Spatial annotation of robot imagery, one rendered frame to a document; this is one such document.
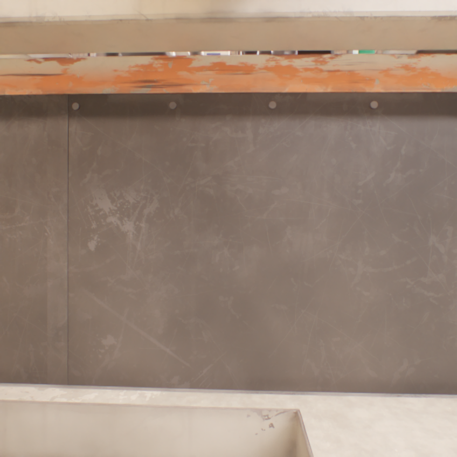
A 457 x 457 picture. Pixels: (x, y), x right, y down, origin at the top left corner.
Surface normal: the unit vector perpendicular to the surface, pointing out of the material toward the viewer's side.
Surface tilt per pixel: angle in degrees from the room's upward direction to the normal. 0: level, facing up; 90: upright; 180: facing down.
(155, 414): 90
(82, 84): 90
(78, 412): 90
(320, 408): 0
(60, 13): 90
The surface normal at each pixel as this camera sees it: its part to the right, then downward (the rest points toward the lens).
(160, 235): -0.04, 0.01
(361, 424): 0.01, -1.00
